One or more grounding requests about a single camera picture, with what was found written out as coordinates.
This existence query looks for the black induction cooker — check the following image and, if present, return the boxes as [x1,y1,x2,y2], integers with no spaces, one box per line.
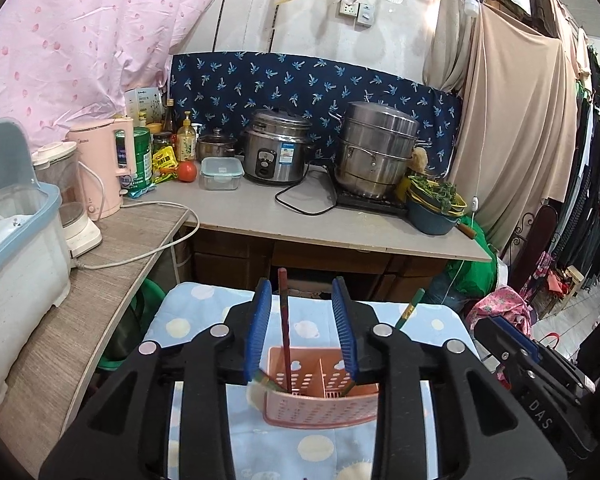
[335,187,411,218]

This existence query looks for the green chopstick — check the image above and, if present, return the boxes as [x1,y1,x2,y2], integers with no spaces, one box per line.
[337,287,426,403]

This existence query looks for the green bag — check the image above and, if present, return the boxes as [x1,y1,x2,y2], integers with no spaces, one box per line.
[427,227,498,311]

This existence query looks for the navy printed cloth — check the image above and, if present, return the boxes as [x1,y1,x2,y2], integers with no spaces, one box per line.
[167,51,463,181]

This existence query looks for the white cord with switch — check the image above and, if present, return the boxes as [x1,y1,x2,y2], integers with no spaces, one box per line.
[467,0,487,221]

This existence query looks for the white blender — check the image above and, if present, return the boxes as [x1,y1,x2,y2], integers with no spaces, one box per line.
[32,141,103,261]

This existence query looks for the small steel pot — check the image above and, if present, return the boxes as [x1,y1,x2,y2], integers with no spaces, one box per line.
[196,128,238,162]

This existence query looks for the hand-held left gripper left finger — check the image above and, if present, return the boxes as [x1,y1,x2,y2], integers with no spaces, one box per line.
[39,278,273,480]

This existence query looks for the white dish drainer box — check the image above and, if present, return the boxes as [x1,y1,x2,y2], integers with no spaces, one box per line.
[0,117,73,406]

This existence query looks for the leafy green vegetables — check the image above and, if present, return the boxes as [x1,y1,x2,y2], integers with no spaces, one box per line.
[407,174,461,211]

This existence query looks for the pink floral cloth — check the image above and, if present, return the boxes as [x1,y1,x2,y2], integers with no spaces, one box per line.
[466,285,533,341]

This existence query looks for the beige curtain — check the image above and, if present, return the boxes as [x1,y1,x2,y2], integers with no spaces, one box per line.
[422,0,581,251]

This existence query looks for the steel steamer pot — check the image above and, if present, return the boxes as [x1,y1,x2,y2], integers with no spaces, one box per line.
[334,101,423,200]

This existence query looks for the green can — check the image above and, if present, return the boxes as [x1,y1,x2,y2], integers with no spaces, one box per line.
[130,127,153,188]

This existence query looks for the white kettle power cable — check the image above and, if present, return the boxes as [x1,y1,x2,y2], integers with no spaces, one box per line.
[70,199,201,271]

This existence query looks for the brown wooden cabinet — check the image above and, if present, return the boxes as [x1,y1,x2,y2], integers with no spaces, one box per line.
[190,227,451,308]

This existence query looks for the yellow oil bottle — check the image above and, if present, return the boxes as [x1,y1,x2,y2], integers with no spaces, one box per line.
[176,111,198,162]

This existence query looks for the black power cable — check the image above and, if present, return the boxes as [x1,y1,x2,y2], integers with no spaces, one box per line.
[275,162,338,217]

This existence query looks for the dark metal chair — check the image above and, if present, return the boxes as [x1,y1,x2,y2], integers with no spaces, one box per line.
[510,202,563,291]

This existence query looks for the blue printed tablecloth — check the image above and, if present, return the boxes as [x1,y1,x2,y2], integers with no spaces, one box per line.
[142,282,481,480]

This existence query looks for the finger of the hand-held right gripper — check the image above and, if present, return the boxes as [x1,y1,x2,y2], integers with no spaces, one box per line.
[472,317,540,378]
[487,314,537,356]

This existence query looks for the wood-grain side shelf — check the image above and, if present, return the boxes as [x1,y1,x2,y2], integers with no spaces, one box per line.
[0,202,191,476]

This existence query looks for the green plastic basin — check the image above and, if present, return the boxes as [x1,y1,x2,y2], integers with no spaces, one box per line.
[100,280,166,371]

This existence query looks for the grey kitchen counter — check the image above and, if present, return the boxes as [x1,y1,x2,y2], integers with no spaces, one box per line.
[150,175,493,262]

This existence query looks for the pink spotted curtain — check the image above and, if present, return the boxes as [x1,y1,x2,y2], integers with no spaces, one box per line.
[0,0,241,161]

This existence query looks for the steel rice cooker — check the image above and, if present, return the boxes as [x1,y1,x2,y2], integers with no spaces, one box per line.
[243,108,313,187]

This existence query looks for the yellow packet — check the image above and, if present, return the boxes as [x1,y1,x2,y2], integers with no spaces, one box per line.
[152,147,178,171]

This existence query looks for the pink electric kettle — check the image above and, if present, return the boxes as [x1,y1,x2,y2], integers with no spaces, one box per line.
[65,116,136,221]

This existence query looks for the red chopstick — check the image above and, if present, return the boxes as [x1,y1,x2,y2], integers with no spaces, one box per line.
[278,267,293,395]

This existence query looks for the row of hanging clothes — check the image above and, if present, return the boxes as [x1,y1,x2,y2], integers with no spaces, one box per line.
[550,35,600,291]

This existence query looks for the white carton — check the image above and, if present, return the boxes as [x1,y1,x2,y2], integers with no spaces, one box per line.
[124,87,166,128]

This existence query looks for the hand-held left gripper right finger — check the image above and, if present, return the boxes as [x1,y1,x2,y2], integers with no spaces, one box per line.
[331,277,567,480]

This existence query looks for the blue-lidded food container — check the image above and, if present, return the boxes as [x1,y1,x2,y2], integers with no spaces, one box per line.
[199,156,244,192]

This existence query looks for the pink perforated utensil basket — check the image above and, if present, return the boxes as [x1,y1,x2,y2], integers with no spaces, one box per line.
[261,345,381,431]

